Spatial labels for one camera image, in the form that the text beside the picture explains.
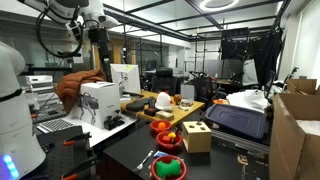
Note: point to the white paper pile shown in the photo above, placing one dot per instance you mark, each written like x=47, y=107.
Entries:
x=248, y=99

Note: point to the black box with red label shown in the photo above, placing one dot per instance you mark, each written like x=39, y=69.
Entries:
x=151, y=111

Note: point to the black padded office chair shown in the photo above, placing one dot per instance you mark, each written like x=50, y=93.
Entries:
x=164, y=81

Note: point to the red plastic bowl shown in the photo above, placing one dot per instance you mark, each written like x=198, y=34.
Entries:
x=168, y=146
x=154, y=171
x=154, y=129

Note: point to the dark blue bin lid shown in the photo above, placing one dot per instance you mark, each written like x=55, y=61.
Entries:
x=236, y=120

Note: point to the black clamp with orange tip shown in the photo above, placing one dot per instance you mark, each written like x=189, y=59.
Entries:
x=78, y=137
x=81, y=166

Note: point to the blue and white tube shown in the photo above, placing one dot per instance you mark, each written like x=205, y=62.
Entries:
x=160, y=154

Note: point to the black hanging curtain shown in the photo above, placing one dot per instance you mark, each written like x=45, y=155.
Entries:
x=263, y=50

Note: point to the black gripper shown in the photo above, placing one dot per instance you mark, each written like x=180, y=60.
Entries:
x=98, y=36

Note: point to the white computer monitor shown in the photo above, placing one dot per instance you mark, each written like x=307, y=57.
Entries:
x=128, y=78

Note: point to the black computer monitor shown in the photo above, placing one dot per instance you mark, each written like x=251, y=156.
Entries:
x=269, y=85

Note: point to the white robot dog box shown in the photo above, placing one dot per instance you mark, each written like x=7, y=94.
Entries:
x=100, y=103

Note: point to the clear glass jar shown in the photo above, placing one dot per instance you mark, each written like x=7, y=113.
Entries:
x=186, y=104

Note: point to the large brown cardboard box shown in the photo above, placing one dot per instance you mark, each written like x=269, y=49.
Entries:
x=290, y=143

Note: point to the white printer device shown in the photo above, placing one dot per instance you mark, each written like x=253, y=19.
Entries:
x=40, y=83

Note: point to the black mesh office chair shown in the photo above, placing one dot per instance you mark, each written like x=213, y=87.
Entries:
x=204, y=88

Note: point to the brown toy football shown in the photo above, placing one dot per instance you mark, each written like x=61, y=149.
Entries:
x=177, y=98

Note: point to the orange shallow bowl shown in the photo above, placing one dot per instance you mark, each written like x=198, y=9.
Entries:
x=220, y=101

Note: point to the small tan cardboard box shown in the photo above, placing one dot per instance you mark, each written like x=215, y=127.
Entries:
x=164, y=115

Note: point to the small open cardboard box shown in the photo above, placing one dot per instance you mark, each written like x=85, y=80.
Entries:
x=303, y=86

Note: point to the silver keyboard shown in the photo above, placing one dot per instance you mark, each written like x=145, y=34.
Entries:
x=56, y=125

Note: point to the orange toy fruit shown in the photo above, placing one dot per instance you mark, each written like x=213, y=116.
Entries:
x=162, y=125

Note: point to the black perforated mounting board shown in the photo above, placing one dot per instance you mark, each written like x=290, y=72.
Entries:
x=58, y=153

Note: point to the black game controller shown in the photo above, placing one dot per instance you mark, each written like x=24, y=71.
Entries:
x=113, y=122

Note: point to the black cylinder speaker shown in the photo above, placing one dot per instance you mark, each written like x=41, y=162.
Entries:
x=152, y=102

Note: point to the brown puffer jacket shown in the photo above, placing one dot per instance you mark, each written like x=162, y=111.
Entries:
x=71, y=86

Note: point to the black soft pouch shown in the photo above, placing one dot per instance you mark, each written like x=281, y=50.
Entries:
x=136, y=105

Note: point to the wooden shape sorter box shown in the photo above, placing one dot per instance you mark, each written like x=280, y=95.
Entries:
x=196, y=138

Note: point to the green bone-shaped toy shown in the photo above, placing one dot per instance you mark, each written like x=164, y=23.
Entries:
x=168, y=168

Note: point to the white plush chicken toy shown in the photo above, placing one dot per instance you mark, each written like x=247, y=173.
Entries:
x=164, y=101

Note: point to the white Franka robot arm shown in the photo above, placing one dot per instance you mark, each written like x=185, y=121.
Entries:
x=13, y=133

